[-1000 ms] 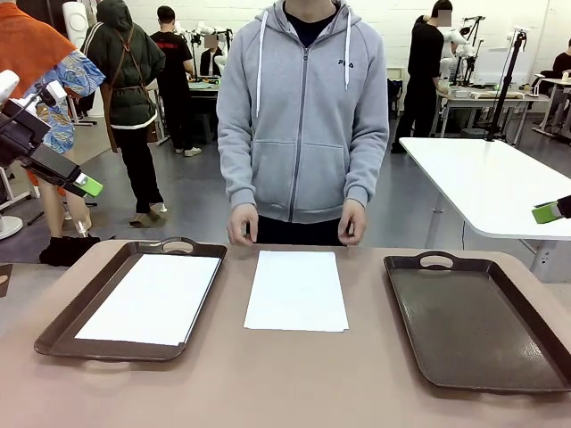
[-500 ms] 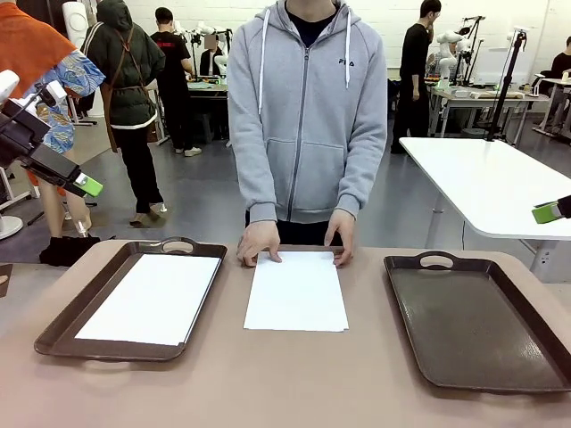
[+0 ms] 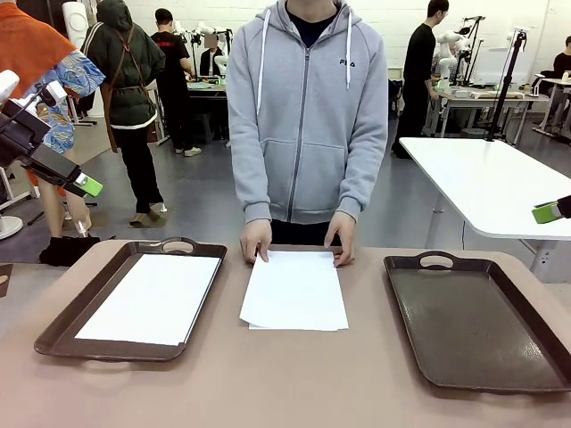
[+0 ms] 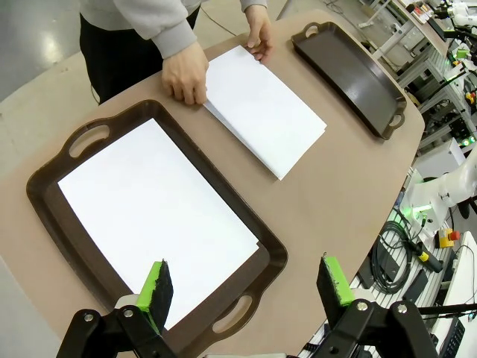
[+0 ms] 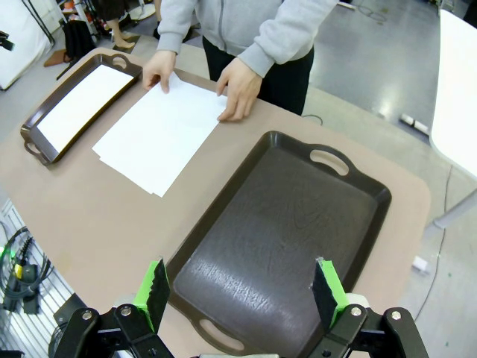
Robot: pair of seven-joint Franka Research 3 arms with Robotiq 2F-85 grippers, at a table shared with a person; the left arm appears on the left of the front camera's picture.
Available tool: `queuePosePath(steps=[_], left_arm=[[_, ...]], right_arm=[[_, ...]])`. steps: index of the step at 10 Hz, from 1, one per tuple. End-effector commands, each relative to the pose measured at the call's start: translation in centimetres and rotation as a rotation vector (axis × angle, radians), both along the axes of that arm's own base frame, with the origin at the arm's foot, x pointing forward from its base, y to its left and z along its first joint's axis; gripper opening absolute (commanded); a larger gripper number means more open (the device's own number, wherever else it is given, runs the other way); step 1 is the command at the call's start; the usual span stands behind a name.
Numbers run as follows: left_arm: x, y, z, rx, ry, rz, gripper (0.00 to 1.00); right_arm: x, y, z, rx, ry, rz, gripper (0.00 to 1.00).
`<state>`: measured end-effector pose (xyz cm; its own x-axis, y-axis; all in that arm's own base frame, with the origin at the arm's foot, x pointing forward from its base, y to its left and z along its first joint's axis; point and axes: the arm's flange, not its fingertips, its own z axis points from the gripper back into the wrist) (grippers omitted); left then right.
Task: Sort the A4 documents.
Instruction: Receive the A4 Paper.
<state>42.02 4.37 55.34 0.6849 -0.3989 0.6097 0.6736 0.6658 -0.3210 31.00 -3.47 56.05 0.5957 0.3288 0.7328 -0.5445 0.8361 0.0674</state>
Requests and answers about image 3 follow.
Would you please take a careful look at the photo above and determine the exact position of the person in black sweater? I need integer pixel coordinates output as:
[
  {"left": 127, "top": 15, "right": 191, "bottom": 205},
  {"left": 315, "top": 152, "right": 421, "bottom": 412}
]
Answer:
[{"left": 392, "top": 0, "right": 450, "bottom": 160}]

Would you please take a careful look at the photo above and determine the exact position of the background work table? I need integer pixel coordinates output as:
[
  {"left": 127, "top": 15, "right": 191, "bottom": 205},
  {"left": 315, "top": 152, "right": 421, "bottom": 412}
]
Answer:
[{"left": 434, "top": 86, "right": 552, "bottom": 137}]

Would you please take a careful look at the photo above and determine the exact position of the background table green mat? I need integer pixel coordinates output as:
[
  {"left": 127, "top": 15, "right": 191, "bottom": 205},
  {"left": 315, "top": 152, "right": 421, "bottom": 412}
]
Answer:
[{"left": 186, "top": 78, "right": 229, "bottom": 139}]

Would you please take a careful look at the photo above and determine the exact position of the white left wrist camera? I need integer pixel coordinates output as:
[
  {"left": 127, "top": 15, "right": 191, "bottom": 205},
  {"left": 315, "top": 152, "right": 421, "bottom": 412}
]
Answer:
[{"left": 37, "top": 79, "right": 68, "bottom": 104}]

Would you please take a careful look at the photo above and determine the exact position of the person in grey hoodie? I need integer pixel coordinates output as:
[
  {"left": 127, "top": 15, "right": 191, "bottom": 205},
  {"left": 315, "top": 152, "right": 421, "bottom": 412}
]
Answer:
[{"left": 226, "top": 0, "right": 389, "bottom": 247}]

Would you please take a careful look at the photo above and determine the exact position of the black tripod pole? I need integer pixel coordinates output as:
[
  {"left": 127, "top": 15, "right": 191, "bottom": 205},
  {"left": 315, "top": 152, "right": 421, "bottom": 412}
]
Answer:
[{"left": 484, "top": 26, "right": 534, "bottom": 144}]

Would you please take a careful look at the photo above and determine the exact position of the seated person in black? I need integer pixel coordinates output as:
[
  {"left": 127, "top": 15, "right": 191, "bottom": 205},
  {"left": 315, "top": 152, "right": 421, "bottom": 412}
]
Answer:
[{"left": 552, "top": 36, "right": 571, "bottom": 135}]

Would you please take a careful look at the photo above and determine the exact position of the left forearm grey sleeve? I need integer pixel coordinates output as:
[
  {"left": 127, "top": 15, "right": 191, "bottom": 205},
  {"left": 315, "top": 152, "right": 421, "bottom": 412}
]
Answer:
[{"left": 336, "top": 133, "right": 388, "bottom": 222}]

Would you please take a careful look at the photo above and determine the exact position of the brown wooden block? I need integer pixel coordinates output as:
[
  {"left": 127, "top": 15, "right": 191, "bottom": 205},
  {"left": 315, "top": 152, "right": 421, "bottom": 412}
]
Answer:
[{"left": 0, "top": 263, "right": 14, "bottom": 299}]

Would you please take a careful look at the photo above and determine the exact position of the figure in dark green coat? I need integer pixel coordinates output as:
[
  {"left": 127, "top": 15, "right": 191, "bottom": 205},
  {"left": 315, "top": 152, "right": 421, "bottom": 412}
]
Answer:
[{"left": 81, "top": 0, "right": 167, "bottom": 226}]

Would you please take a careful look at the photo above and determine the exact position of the person in black t-shirt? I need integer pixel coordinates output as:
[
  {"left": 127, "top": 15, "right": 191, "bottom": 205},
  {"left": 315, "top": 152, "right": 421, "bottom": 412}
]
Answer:
[{"left": 150, "top": 7, "right": 203, "bottom": 158}]

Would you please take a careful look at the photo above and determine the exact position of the black lamp stand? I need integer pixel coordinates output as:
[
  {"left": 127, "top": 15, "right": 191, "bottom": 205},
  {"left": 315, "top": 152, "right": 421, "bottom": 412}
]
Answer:
[{"left": 459, "top": 15, "right": 487, "bottom": 88}]

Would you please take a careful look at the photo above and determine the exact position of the seated person blurred face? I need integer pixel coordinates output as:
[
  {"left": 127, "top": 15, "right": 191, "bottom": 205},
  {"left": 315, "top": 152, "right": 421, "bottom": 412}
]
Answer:
[{"left": 199, "top": 33, "right": 224, "bottom": 77}]

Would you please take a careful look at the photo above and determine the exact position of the white panel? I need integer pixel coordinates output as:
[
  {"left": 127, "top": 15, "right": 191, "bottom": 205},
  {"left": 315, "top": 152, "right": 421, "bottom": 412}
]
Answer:
[{"left": 472, "top": 46, "right": 508, "bottom": 86}]

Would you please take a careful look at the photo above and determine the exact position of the right forearm grey sleeve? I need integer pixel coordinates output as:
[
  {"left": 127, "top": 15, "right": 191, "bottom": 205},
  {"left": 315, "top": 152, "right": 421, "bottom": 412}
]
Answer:
[{"left": 227, "top": 146, "right": 274, "bottom": 226}]

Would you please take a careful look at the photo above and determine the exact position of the person left hand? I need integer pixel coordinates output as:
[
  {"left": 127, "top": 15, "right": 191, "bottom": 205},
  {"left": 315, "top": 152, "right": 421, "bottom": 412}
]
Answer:
[{"left": 323, "top": 210, "right": 357, "bottom": 268}]

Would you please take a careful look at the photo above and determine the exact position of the person right hand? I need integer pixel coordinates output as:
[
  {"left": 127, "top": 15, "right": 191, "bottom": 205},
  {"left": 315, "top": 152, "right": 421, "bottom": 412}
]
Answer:
[{"left": 239, "top": 218, "right": 274, "bottom": 264}]

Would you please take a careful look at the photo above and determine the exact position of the dark brown handled tray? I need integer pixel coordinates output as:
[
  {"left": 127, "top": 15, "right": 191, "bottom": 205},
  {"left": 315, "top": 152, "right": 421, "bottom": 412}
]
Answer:
[
  {"left": 34, "top": 236, "right": 228, "bottom": 363},
  {"left": 383, "top": 250, "right": 571, "bottom": 394}
]

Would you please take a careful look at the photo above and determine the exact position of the white rounded table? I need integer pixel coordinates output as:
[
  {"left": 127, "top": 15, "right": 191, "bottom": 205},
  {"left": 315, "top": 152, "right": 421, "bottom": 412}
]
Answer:
[{"left": 398, "top": 136, "right": 571, "bottom": 283}]

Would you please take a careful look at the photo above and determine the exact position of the white round floor base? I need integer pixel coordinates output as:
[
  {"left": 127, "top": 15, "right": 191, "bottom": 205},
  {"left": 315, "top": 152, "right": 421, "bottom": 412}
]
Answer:
[{"left": 0, "top": 212, "right": 24, "bottom": 242}]

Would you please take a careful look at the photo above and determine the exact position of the black bag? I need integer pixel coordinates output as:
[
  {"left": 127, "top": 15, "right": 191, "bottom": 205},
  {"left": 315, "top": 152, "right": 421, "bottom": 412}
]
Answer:
[{"left": 38, "top": 235, "right": 102, "bottom": 268}]

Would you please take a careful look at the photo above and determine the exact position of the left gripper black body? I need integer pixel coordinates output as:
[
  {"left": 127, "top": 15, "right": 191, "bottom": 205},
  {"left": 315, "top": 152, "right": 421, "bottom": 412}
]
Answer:
[{"left": 0, "top": 114, "right": 52, "bottom": 169}]

